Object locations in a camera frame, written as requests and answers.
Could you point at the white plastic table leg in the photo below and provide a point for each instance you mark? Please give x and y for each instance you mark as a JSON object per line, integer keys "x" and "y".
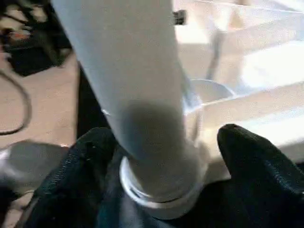
{"x": 137, "y": 95}

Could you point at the white plastic table top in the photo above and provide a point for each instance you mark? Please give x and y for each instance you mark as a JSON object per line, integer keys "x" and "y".
{"x": 247, "y": 71}

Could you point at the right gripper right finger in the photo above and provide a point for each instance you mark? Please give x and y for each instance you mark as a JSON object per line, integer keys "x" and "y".
{"x": 263, "y": 175}

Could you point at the black box orange label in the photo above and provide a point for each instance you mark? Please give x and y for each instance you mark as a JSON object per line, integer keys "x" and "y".
{"x": 28, "y": 47}

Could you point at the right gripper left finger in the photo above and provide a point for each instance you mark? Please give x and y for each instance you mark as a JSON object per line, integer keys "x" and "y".
{"x": 76, "y": 185}

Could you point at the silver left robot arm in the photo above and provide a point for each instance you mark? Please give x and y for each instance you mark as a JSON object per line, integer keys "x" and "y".
{"x": 33, "y": 161}

